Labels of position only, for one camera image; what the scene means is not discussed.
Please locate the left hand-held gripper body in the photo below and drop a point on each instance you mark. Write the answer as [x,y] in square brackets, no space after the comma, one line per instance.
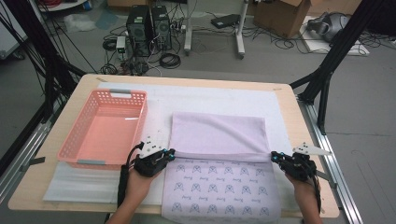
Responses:
[151,163]

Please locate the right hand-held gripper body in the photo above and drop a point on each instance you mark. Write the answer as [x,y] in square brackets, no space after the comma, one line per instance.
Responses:
[299,166]

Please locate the pink plastic basket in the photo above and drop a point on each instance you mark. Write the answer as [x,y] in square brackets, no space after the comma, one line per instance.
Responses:
[106,133]

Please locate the lilac printed towel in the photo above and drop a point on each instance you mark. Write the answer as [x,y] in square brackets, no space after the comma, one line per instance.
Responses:
[218,186]

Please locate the person's right hand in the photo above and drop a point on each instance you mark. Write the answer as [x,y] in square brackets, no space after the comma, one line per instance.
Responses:
[303,191]

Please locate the person's left hand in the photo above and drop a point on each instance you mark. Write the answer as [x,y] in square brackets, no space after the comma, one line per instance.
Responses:
[140,186]

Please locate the white board on floor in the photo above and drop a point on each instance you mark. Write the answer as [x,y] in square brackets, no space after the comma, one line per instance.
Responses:
[314,45]

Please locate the small white device green light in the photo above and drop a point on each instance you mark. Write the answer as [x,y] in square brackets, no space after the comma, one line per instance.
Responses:
[120,45]

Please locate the white metal stand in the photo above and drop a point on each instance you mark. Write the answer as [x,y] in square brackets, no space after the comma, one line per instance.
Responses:
[188,31]

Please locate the black computer tower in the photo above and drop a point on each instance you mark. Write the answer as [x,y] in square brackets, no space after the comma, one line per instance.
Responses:
[162,28]
[138,29]

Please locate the open cardboard box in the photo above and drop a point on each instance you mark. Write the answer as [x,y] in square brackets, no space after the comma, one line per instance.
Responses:
[280,18]

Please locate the grey vacuum cleaner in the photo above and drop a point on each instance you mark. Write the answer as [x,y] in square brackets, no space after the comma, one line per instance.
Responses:
[330,26]

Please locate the flat black device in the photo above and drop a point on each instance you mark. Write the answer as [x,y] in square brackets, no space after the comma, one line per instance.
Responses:
[224,21]

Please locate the clear plastic bag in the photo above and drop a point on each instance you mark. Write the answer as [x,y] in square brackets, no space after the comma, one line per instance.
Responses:
[79,22]

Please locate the white round table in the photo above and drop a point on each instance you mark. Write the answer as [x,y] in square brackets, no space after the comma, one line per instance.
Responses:
[62,6]

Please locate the white cabinet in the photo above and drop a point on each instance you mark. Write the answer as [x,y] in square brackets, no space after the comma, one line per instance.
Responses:
[9,37]

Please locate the grey metal bracket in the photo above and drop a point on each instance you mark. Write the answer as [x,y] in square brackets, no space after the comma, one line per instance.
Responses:
[34,161]
[328,179]

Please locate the aluminium rail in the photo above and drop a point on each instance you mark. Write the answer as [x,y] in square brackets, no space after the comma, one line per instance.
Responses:
[21,155]
[323,133]

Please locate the black metal frame stand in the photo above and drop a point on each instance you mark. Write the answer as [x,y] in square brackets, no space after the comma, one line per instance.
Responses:
[46,62]
[339,46]

